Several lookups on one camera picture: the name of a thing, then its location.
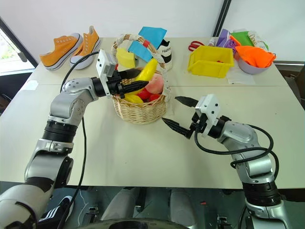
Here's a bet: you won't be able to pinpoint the orange canvas sneaker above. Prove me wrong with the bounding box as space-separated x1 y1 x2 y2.
39 32 84 72
69 25 102 70

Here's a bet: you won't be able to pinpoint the red scissors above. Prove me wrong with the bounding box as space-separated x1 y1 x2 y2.
188 41 205 52

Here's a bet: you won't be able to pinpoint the black pole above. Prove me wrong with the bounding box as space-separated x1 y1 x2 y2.
213 0 232 37

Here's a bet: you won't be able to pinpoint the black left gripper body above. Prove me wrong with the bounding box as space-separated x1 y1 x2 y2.
107 70 125 99

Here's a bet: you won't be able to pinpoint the white patterned bag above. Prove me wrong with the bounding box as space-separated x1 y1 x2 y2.
247 30 270 51

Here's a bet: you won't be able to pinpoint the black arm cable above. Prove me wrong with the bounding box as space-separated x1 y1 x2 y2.
56 50 100 229
194 123 279 169

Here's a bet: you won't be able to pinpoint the orange cloth bag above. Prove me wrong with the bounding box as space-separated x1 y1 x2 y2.
235 45 277 68

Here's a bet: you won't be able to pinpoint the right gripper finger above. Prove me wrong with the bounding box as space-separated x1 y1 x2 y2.
175 95 200 109
162 117 191 139

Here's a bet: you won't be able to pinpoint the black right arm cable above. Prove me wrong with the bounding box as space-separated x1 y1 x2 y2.
194 123 279 169

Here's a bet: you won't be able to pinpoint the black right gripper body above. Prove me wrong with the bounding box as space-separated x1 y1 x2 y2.
187 112 207 140

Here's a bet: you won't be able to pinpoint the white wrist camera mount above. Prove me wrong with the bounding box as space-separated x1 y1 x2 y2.
195 94 220 138
95 49 119 99

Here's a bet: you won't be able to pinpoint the white and black sneaker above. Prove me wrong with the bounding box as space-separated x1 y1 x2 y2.
156 39 173 72

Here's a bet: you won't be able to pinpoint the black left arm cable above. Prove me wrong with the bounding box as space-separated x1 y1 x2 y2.
56 50 100 229

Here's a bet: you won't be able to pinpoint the lilac bowl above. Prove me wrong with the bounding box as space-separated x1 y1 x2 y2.
235 46 275 75

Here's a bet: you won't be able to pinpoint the purple cloth bag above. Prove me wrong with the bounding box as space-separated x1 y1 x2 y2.
215 28 239 52

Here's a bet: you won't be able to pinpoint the yellow sponge block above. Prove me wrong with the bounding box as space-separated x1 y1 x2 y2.
116 47 136 68

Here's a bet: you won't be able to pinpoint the large yellow banana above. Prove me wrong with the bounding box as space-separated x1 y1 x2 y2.
132 58 159 83

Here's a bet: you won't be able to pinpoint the black shoe white stripes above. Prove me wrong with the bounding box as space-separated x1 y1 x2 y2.
39 195 75 225

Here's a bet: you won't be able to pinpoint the small yellow banana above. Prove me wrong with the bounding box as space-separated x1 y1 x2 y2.
123 92 144 104

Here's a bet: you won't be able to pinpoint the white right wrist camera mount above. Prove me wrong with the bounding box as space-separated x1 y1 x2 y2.
195 94 220 138

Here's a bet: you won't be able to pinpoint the white tissue paper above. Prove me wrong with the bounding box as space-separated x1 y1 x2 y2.
225 68 256 85

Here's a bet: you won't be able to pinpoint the dark window frame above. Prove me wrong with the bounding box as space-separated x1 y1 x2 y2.
0 16 39 70

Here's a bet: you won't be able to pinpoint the pink peach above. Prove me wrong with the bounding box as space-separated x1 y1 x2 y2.
145 73 165 94

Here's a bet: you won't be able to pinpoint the blue paper sheet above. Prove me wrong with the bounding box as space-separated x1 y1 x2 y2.
127 41 153 62

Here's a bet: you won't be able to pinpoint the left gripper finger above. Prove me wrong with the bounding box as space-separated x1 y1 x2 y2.
121 80 150 95
119 68 143 81

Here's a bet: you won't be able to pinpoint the green cloth bag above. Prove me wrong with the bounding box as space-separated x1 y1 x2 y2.
230 30 254 47

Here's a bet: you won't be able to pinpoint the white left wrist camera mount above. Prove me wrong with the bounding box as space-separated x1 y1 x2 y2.
95 49 119 99

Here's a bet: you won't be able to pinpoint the wicker basket with handle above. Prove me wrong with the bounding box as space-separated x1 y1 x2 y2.
111 33 174 125

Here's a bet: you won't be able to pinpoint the grey rounded leg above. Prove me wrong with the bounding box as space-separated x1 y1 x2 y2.
101 187 144 223
168 188 199 225

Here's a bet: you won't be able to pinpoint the yellow plastic bin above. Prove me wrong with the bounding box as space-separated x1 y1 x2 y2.
187 45 235 79

